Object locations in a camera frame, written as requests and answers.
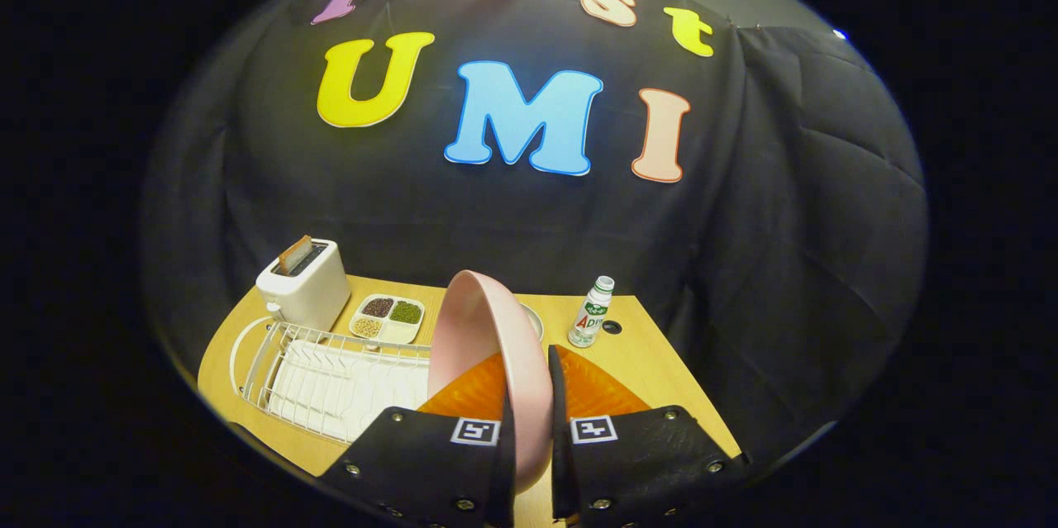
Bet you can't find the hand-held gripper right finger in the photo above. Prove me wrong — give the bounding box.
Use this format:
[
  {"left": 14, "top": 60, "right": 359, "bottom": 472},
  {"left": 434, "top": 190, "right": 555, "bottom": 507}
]
[{"left": 547, "top": 344, "right": 751, "bottom": 528}]

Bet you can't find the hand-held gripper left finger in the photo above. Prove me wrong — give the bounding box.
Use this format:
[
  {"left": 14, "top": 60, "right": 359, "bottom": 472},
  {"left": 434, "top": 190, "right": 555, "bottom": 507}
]
[{"left": 318, "top": 350, "right": 517, "bottom": 528}]

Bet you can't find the pink plate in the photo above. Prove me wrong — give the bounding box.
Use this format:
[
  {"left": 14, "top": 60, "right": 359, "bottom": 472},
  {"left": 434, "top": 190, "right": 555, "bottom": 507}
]
[{"left": 427, "top": 269, "right": 555, "bottom": 496}]

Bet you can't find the white wire dish rack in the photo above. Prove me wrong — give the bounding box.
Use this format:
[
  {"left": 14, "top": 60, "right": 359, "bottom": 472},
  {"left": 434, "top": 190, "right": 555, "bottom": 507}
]
[{"left": 229, "top": 315, "right": 435, "bottom": 444}]

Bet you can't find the white divided bean dish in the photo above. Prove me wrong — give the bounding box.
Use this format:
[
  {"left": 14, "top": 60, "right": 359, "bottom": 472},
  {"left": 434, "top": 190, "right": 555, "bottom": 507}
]
[{"left": 349, "top": 294, "right": 426, "bottom": 345}]

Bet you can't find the white ribbed drain tray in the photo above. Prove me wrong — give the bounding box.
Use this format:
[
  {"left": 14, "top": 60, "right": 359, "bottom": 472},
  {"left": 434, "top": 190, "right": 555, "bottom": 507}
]
[{"left": 269, "top": 340, "right": 431, "bottom": 442}]

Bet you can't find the white green drink bottle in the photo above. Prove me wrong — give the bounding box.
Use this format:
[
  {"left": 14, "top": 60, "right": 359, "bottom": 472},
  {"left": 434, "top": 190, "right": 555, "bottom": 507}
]
[{"left": 567, "top": 275, "right": 616, "bottom": 349}]

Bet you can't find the white toaster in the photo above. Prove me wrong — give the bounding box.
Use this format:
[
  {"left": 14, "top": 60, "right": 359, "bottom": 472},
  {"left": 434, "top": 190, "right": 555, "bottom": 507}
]
[{"left": 255, "top": 238, "right": 351, "bottom": 333}]

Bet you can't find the brown bread slice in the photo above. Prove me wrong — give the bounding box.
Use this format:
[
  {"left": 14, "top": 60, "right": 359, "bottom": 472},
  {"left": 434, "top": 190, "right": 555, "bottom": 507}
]
[{"left": 277, "top": 235, "right": 315, "bottom": 274}]

